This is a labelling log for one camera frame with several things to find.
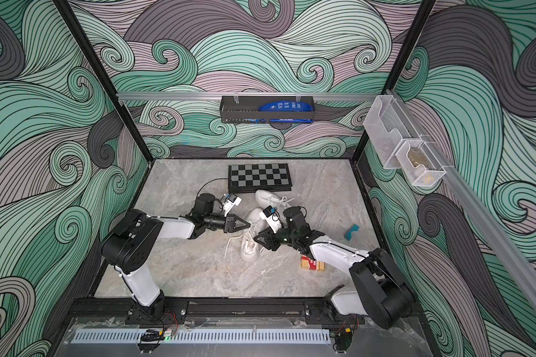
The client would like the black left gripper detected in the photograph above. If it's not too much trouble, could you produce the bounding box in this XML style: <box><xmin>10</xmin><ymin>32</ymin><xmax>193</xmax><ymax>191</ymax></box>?
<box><xmin>204</xmin><ymin>213</ymin><xmax>250</xmax><ymax>236</ymax></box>

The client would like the white knit shoe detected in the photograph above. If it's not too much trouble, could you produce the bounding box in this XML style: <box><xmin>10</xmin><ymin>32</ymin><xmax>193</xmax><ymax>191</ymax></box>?
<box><xmin>224</xmin><ymin>208</ymin><xmax>268</xmax><ymax>263</ymax></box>
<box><xmin>255</xmin><ymin>190</ymin><xmax>292</xmax><ymax>213</ymax></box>

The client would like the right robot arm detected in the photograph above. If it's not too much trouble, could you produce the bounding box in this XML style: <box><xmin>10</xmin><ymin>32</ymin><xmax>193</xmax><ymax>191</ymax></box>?
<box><xmin>254</xmin><ymin>206</ymin><xmax>416</xmax><ymax>330</ymax></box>

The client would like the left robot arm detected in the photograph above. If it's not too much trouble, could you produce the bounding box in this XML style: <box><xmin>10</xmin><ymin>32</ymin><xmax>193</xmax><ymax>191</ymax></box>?
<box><xmin>101</xmin><ymin>193</ymin><xmax>251</xmax><ymax>308</ymax></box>

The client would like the red yellow matchbox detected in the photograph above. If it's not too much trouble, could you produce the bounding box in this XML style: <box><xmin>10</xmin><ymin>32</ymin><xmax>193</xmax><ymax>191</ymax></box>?
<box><xmin>300</xmin><ymin>256</ymin><xmax>325</xmax><ymax>272</ymax></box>

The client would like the black grey chessboard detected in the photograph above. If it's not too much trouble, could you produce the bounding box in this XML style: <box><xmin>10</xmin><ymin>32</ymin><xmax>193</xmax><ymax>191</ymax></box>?
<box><xmin>228</xmin><ymin>163</ymin><xmax>293</xmax><ymax>194</ymax></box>

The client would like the teal plastic piece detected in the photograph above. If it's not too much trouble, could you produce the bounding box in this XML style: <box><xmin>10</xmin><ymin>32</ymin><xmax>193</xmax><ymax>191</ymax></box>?
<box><xmin>344</xmin><ymin>224</ymin><xmax>360</xmax><ymax>241</ymax></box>

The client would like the blue oval object in tray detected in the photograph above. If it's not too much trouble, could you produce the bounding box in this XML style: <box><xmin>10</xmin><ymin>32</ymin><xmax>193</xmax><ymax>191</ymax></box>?
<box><xmin>258</xmin><ymin>101</ymin><xmax>313</xmax><ymax>112</ymax></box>

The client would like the clear plastic bin large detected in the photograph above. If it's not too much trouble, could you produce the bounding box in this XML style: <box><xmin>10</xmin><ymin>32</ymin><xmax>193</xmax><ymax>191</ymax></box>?
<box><xmin>363</xmin><ymin>95</ymin><xmax>419</xmax><ymax>170</ymax></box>

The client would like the clear plastic bin small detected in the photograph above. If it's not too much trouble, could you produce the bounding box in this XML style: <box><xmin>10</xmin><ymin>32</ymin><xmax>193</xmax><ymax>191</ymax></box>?
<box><xmin>395</xmin><ymin>139</ymin><xmax>445</xmax><ymax>188</ymax></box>

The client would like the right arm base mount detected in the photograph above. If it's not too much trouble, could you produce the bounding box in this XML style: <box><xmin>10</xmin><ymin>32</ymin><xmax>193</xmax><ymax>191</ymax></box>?
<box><xmin>305</xmin><ymin>300</ymin><xmax>366</xmax><ymax>327</ymax></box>

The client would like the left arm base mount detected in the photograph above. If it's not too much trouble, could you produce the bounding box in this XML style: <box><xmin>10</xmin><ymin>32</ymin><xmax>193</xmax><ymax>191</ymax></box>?
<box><xmin>125</xmin><ymin>297</ymin><xmax>188</xmax><ymax>326</ymax></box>

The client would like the white slotted cable duct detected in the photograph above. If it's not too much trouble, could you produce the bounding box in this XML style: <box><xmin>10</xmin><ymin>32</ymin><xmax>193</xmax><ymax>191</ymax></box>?
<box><xmin>69</xmin><ymin>328</ymin><xmax>331</xmax><ymax>345</ymax></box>

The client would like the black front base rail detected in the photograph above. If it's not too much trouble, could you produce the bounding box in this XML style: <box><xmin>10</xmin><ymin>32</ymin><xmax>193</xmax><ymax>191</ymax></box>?
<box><xmin>68</xmin><ymin>296</ymin><xmax>425</xmax><ymax>318</ymax></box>

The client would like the black wall tray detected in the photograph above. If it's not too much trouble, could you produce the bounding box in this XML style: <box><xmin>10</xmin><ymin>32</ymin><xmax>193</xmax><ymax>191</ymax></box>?
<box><xmin>220</xmin><ymin>95</ymin><xmax>316</xmax><ymax>123</ymax></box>

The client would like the aluminium rail back wall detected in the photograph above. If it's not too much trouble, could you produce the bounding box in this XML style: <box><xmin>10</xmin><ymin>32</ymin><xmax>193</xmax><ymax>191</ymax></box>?
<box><xmin>116</xmin><ymin>91</ymin><xmax>379</xmax><ymax>102</ymax></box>

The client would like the aluminium rail wall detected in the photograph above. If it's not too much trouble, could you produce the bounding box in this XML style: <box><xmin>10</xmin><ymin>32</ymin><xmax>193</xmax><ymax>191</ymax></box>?
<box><xmin>116</xmin><ymin>91</ymin><xmax>379</xmax><ymax>102</ymax></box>
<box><xmin>386</xmin><ymin>88</ymin><xmax>536</xmax><ymax>331</ymax></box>

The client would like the aluminium rail right wall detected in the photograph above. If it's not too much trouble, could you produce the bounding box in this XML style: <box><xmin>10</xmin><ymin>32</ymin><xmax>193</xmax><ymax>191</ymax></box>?
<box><xmin>386</xmin><ymin>88</ymin><xmax>536</xmax><ymax>331</ymax></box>

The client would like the black corner frame post left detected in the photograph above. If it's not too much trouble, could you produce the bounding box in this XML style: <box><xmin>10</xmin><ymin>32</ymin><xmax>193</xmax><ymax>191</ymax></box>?
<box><xmin>53</xmin><ymin>0</ymin><xmax>154</xmax><ymax>163</ymax></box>

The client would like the black corner frame post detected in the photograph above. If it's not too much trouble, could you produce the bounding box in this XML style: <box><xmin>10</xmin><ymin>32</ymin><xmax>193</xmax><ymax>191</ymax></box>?
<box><xmin>53</xmin><ymin>0</ymin><xmax>154</xmax><ymax>163</ymax></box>
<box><xmin>350</xmin><ymin>0</ymin><xmax>438</xmax><ymax>162</ymax></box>

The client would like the black corner frame post right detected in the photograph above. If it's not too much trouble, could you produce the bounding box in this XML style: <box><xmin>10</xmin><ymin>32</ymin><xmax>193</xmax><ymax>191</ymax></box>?
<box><xmin>350</xmin><ymin>0</ymin><xmax>438</xmax><ymax>162</ymax></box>

